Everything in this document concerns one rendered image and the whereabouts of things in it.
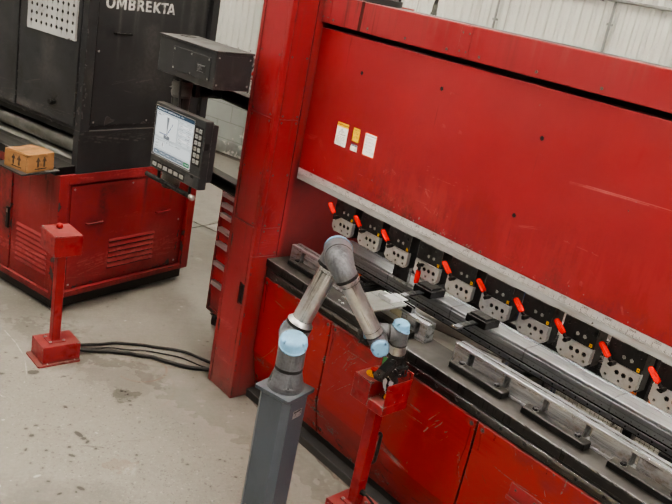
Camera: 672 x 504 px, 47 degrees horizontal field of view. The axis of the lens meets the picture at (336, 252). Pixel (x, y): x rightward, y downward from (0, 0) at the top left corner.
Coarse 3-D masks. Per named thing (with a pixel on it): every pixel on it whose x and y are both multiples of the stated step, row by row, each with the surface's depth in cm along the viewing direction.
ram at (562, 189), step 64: (320, 64) 397; (384, 64) 363; (448, 64) 334; (320, 128) 401; (384, 128) 366; (448, 128) 337; (512, 128) 312; (576, 128) 291; (640, 128) 272; (384, 192) 370; (448, 192) 340; (512, 192) 315; (576, 192) 293; (640, 192) 274; (512, 256) 317; (576, 256) 295; (640, 256) 276; (640, 320) 278
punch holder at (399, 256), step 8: (392, 232) 368; (400, 232) 364; (392, 240) 368; (400, 240) 364; (408, 240) 361; (416, 240) 361; (392, 248) 368; (400, 248) 365; (408, 248) 361; (416, 248) 363; (392, 256) 369; (400, 256) 365; (408, 256) 362; (416, 256) 366; (400, 264) 365; (408, 264) 364
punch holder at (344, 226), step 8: (336, 208) 397; (344, 208) 392; (352, 208) 388; (344, 216) 393; (352, 216) 388; (360, 216) 390; (336, 224) 397; (344, 224) 393; (352, 224) 388; (344, 232) 393; (352, 232) 390
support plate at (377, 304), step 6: (366, 294) 371; (372, 294) 372; (384, 294) 375; (372, 300) 365; (378, 300) 366; (372, 306) 358; (378, 306) 360; (384, 306) 361; (390, 306) 362; (396, 306) 364; (402, 306) 366
